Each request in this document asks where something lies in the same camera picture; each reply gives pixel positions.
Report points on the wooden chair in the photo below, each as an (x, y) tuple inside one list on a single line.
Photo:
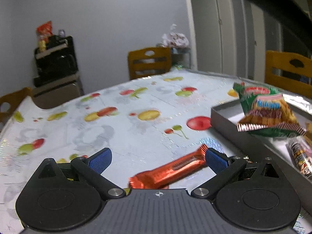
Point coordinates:
[(149, 61), (286, 70), (14, 99)]

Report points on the metal side shelf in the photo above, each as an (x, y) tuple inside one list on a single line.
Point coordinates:
[(181, 57)]

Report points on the white plastic bag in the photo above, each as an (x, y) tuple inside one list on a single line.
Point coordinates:
[(174, 39)]

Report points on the orange foil wafer bar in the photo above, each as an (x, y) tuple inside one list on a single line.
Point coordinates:
[(170, 172)]

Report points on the red snack bag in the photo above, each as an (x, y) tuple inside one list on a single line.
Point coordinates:
[(45, 30)]

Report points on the far wooden chair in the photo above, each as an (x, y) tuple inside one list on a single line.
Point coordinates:
[(149, 61)]

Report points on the black grey water dispenser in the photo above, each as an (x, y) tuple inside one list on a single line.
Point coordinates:
[(58, 79)]

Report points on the fruit pattern tablecloth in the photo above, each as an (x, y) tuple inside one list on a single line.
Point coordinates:
[(146, 123)]

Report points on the right wooden chair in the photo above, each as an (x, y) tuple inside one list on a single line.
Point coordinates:
[(286, 70)]

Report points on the green prawn cracker bag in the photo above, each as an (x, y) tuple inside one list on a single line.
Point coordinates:
[(266, 113)]

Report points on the left wooden chair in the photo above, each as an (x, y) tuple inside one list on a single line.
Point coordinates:
[(14, 99)]

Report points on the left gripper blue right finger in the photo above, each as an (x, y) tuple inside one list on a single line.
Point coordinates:
[(226, 169)]

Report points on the black cartoon snack tube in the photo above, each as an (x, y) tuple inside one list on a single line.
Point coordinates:
[(300, 157)]

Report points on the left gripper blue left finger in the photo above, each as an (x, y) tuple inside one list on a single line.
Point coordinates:
[(91, 169)]

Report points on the grey shallow tray box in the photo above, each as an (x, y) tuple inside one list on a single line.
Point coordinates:
[(224, 118)]

